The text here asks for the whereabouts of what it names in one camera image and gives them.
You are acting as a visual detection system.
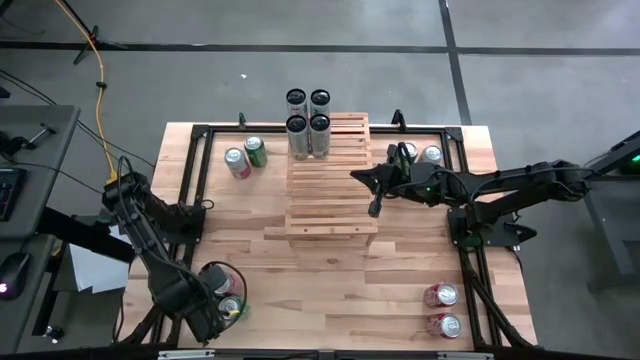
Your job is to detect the black computer mouse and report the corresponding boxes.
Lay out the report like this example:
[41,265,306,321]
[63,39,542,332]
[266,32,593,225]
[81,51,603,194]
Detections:
[0,251,32,302]

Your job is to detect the black stand legs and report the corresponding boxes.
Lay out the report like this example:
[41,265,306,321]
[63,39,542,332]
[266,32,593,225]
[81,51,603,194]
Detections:
[59,0,129,66]

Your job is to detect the Celsius Peach Vibe can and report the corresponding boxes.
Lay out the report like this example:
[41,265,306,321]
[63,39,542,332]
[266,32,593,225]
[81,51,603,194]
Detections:
[285,88,308,119]

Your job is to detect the black keyboard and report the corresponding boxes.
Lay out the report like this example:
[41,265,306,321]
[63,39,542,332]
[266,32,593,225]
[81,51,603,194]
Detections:
[0,167,27,223]

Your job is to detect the green Sprite can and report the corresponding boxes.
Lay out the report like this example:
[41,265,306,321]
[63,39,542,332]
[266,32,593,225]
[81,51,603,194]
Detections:
[243,135,269,169]
[218,294,251,322]
[399,141,419,166]

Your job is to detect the black clamp tool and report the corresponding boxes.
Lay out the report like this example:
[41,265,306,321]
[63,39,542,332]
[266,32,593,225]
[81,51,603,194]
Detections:
[0,122,58,157]

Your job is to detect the wooden slatted shelf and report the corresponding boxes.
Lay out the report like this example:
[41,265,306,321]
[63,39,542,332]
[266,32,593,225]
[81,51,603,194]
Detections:
[263,111,380,250]

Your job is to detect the grey desk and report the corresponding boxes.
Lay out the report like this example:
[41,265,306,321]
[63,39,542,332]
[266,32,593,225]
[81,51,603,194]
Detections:
[0,103,82,354]

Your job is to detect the Celsius Tropical Vibe can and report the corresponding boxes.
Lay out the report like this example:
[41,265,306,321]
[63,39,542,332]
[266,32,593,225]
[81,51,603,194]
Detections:
[285,114,310,162]
[308,114,332,160]

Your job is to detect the dark grey side table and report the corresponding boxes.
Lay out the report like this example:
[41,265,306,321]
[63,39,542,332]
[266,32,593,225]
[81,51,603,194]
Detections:
[549,128,640,277]

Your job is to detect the pink Spindrift can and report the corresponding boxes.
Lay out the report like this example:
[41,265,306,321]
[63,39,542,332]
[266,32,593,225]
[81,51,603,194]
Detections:
[223,146,252,180]
[417,144,444,166]

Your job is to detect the tall white Celsius can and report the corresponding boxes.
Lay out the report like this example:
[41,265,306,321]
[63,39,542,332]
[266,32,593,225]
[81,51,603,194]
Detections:
[309,88,332,119]

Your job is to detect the white paper sheet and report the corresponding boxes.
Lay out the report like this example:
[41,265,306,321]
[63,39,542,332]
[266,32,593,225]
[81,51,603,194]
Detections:
[66,223,140,296]

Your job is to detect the black aluminium table frame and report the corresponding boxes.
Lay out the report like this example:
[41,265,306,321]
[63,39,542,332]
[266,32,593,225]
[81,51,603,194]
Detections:
[117,122,540,351]

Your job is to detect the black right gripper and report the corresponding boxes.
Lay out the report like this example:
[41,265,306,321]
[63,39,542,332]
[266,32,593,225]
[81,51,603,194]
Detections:
[349,143,442,218]

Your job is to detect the silver metal bracket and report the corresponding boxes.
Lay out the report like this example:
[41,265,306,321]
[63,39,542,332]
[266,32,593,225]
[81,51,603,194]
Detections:
[157,349,217,360]
[437,351,495,360]

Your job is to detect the red Coca-Cola can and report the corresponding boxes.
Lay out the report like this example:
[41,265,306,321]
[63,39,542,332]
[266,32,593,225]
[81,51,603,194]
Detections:
[219,272,245,297]
[425,312,464,340]
[422,282,460,309]

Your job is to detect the yellow cable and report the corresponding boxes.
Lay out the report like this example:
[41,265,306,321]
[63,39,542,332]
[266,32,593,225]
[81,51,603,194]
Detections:
[53,0,121,184]

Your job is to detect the black diagonal beam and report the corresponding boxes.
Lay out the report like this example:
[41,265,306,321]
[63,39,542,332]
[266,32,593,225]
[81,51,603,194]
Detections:
[35,205,137,265]

